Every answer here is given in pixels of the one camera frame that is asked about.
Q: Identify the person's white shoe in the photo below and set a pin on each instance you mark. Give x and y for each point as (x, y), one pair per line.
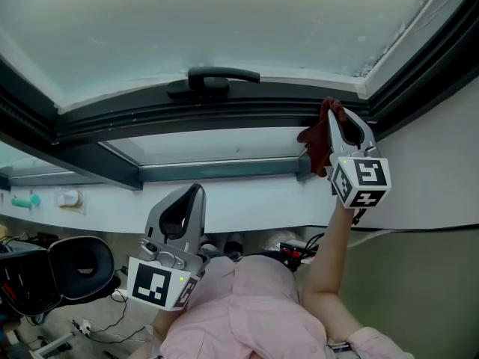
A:
(207, 243)
(234, 243)

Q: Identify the person's right white shoe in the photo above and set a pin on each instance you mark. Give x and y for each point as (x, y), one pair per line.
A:
(234, 243)

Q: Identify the white power strip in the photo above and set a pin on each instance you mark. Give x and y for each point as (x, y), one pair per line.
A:
(81, 327)

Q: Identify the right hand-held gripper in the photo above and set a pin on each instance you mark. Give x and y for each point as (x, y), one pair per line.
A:
(370, 174)

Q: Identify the person's left white shoe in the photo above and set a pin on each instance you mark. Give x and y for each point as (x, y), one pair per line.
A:
(207, 243)

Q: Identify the person's pink shirt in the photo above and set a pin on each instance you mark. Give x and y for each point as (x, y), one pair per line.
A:
(243, 312)

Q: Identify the small teal cap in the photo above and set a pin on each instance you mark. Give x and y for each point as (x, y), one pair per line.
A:
(34, 199)

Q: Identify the frosted window with dark frame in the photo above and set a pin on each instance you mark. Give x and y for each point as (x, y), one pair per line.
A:
(75, 155)

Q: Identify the light wooden table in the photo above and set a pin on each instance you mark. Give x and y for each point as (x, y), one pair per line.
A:
(3, 233)

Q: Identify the white-edged frosted window pane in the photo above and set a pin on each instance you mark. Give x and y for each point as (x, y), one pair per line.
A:
(224, 24)

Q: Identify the low clear window pane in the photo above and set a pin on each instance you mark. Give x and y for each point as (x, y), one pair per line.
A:
(209, 144)

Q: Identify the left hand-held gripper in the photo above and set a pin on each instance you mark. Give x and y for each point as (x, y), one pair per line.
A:
(149, 282)

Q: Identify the person's left forearm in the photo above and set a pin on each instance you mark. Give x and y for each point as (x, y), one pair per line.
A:
(164, 324)

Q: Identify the grey-edged wooden panel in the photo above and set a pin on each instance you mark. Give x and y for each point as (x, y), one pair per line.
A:
(56, 344)

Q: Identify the person's blue jeans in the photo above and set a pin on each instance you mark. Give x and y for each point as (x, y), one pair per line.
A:
(262, 256)

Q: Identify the black fabric bag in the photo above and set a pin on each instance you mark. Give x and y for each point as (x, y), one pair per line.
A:
(41, 239)

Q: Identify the pale partition panel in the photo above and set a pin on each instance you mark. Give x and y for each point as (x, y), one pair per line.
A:
(411, 294)

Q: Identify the wide frosted window pane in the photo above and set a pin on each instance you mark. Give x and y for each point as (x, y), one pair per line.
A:
(22, 159)

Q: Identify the dark red cloth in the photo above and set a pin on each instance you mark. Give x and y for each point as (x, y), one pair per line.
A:
(318, 144)

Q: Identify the teal bottle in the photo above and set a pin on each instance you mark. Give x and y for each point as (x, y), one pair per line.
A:
(20, 202)

